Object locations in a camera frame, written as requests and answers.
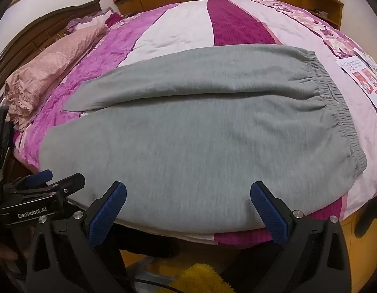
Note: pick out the grey pants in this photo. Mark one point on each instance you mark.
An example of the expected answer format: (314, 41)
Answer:
(191, 146)

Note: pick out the person's left hand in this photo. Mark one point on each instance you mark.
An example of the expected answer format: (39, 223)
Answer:
(5, 251)

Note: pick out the purple ruffled pillow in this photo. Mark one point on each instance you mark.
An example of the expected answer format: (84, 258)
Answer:
(85, 21)

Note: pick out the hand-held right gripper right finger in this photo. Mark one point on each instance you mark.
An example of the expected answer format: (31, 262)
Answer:
(269, 216)

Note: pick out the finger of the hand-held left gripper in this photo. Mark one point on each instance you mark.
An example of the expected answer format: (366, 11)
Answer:
(71, 183)
(39, 177)

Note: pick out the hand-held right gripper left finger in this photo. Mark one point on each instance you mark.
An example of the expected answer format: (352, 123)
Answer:
(106, 216)

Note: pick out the purple striped bedspread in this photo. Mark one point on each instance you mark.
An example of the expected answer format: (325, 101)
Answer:
(176, 33)

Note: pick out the yellow plush slipper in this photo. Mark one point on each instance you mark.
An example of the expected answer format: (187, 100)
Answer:
(200, 279)

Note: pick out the printed paper sheet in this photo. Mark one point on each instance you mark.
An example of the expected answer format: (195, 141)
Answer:
(370, 59)

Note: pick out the white red printed leaflet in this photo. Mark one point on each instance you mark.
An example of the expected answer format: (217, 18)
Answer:
(356, 71)

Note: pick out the pink ruffled quilt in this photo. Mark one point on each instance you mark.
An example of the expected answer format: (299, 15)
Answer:
(39, 73)

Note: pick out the dark wooden headboard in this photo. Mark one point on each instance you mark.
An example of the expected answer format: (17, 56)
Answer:
(30, 33)

